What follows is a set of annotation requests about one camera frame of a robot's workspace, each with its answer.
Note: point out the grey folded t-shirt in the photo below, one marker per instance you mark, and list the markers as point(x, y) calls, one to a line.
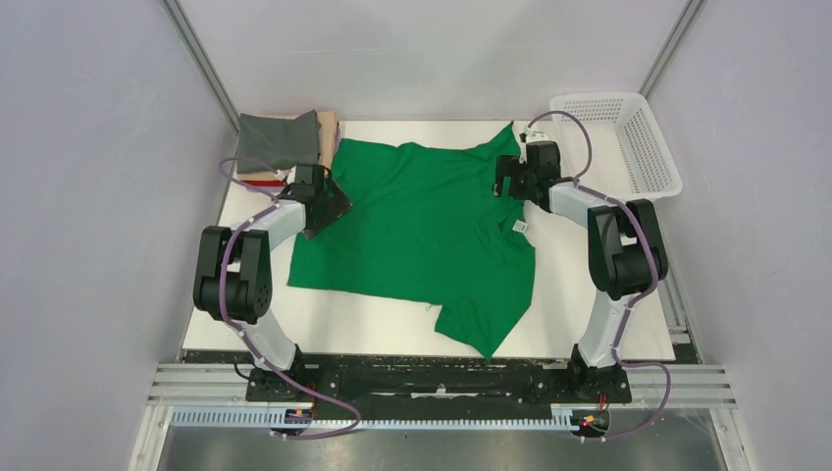
point(277, 143)

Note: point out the white slotted cable duct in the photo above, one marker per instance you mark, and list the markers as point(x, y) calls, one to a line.
point(273, 417)

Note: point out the left aluminium corner post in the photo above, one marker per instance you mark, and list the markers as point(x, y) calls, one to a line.
point(200, 57)

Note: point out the white plastic basket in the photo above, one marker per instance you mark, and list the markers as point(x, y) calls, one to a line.
point(629, 156)

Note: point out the beige folded t-shirt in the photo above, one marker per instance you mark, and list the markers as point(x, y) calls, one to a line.
point(327, 129)

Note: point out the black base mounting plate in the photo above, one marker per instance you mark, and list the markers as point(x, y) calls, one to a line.
point(333, 386)

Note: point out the right aluminium corner post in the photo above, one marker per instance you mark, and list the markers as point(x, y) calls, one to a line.
point(663, 59)

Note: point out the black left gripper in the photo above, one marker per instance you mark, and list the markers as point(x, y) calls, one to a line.
point(337, 205)

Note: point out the green t-shirt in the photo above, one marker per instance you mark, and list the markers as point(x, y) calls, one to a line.
point(425, 226)

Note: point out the red folded t-shirt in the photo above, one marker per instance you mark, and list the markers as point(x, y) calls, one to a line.
point(265, 183)

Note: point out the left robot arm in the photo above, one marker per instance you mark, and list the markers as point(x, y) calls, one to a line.
point(233, 280)

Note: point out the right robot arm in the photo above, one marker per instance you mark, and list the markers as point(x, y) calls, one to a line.
point(626, 253)

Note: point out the aluminium corner post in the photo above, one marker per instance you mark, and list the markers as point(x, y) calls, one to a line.
point(663, 59)
point(200, 57)

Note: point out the aluminium frame rail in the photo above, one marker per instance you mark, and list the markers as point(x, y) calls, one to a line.
point(692, 387)

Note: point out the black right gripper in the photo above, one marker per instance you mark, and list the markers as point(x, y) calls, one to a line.
point(510, 166)

